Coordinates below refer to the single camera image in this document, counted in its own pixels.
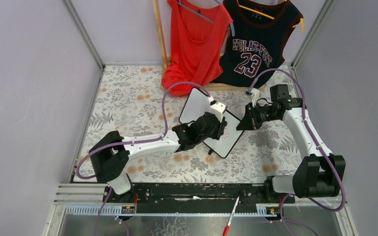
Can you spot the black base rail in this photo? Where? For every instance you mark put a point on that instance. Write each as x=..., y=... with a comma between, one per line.
x=155, y=192

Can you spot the grey clothes hanger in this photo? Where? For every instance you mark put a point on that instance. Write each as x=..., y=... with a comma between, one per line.
x=231, y=25

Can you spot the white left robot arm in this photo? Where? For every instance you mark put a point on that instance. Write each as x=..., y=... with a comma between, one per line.
x=110, y=155

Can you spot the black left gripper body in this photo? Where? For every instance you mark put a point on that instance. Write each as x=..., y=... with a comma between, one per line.
x=214, y=124

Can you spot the red marker pen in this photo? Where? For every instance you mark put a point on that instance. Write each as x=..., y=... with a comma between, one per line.
x=226, y=229

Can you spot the red tank top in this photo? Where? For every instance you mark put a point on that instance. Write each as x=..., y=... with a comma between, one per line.
x=195, y=46

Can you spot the black framed whiteboard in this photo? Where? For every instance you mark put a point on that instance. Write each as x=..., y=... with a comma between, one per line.
x=195, y=106

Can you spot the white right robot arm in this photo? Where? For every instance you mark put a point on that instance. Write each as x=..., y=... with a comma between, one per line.
x=320, y=171

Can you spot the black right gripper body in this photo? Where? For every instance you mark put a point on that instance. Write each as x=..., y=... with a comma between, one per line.
x=252, y=115

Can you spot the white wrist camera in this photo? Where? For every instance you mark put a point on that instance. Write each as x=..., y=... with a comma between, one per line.
x=254, y=94
x=218, y=109

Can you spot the yellow clothes hanger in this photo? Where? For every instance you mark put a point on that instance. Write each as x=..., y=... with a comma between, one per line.
x=302, y=23

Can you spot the navy basketball jersey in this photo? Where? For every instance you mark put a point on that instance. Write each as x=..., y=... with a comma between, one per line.
x=256, y=50

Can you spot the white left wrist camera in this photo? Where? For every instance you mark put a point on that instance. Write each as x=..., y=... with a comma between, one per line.
x=218, y=109

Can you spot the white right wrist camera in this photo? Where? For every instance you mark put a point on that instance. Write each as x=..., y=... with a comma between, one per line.
x=254, y=94

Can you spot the wooden clothes rack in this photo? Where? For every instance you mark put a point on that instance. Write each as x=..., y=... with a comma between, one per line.
x=166, y=59

